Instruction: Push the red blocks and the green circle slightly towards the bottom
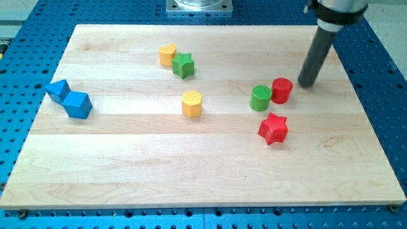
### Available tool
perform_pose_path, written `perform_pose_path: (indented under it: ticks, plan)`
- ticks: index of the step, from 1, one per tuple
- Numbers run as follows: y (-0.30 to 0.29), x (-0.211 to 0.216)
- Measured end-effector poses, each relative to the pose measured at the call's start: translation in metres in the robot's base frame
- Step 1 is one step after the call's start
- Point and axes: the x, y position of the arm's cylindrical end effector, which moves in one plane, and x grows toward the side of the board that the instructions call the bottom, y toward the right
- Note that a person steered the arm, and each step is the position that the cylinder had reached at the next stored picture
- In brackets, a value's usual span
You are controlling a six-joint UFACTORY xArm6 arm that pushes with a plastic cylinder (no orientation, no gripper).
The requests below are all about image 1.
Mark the yellow hexagon block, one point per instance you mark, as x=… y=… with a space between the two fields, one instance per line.
x=192 y=103

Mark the yellow heart block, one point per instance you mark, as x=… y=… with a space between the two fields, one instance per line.
x=167 y=54

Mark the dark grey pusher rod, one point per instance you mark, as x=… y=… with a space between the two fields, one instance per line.
x=316 y=56

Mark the green cylinder block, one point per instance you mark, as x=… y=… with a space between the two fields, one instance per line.
x=260 y=98

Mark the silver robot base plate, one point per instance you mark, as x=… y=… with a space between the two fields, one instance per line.
x=199 y=6

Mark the green star block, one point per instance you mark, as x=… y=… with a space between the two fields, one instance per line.
x=183 y=65

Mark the red star block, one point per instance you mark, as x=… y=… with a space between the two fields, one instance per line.
x=273 y=129

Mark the robot arm silver end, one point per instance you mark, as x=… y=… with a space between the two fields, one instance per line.
x=333 y=15

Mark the blue cube block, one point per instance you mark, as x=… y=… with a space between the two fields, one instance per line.
x=77 y=105

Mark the wooden board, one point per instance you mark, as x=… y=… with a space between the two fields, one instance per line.
x=138 y=150

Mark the blue triangle block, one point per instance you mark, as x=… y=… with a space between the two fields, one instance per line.
x=58 y=91

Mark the red cylinder block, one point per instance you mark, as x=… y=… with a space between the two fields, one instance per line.
x=281 y=90

